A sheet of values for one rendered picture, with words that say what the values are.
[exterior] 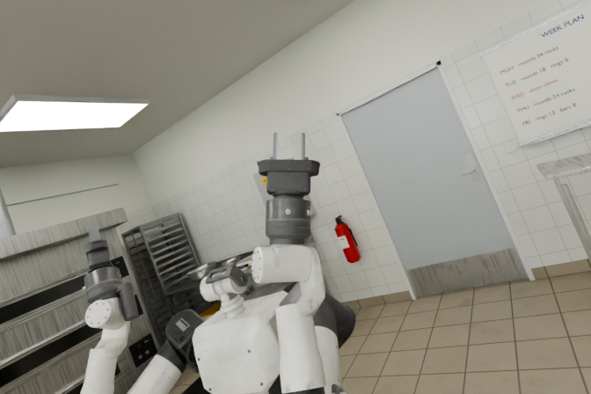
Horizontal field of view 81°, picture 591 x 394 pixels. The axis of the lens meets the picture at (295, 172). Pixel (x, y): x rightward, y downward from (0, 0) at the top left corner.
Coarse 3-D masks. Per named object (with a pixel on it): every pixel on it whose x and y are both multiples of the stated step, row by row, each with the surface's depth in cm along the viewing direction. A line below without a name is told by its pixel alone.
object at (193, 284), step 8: (312, 240) 393; (240, 256) 451; (216, 264) 475; (224, 272) 423; (248, 272) 357; (184, 288) 420; (192, 288) 401; (328, 288) 386; (168, 296) 426; (176, 304) 429; (176, 312) 428
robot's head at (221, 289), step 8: (224, 280) 87; (200, 288) 90; (208, 288) 88; (216, 288) 88; (224, 288) 87; (208, 296) 89; (216, 296) 88; (224, 296) 88; (232, 296) 90; (224, 304) 88; (232, 304) 87
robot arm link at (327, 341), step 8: (320, 328) 71; (320, 336) 69; (328, 336) 70; (336, 336) 72; (320, 344) 67; (328, 344) 68; (336, 344) 70; (320, 352) 66; (328, 352) 66; (336, 352) 68; (328, 360) 65; (336, 360) 66; (328, 368) 63; (336, 368) 64; (328, 376) 62; (336, 376) 63; (328, 384) 60; (336, 384) 60; (328, 392) 59; (336, 392) 59; (344, 392) 56
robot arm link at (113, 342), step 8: (120, 328) 93; (128, 328) 95; (104, 336) 93; (112, 336) 93; (120, 336) 92; (104, 344) 91; (112, 344) 91; (120, 344) 90; (96, 352) 85; (104, 352) 85; (112, 352) 86; (120, 352) 90; (88, 360) 85
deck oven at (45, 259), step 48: (0, 240) 277; (48, 240) 304; (0, 288) 284; (48, 288) 307; (0, 336) 274; (48, 336) 298; (96, 336) 324; (144, 336) 362; (0, 384) 262; (48, 384) 287
